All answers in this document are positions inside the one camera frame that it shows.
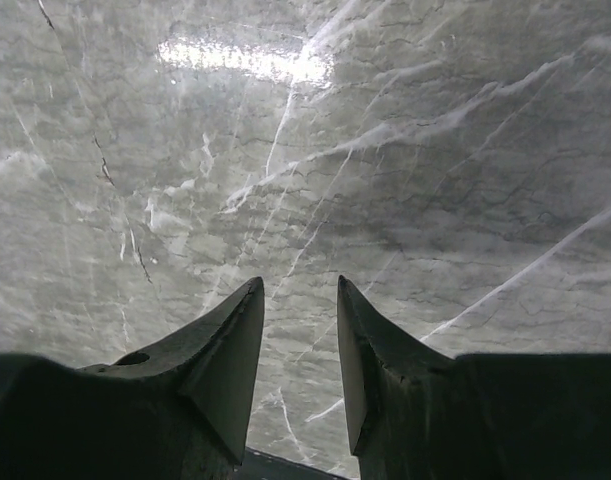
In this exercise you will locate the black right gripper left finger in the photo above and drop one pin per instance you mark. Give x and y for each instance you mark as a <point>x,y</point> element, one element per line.
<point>178,408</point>

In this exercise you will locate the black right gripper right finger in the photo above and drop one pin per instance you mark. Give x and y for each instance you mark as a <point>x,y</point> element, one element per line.
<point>414,413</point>

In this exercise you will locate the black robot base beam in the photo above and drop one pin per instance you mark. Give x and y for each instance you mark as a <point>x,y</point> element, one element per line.
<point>259,465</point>

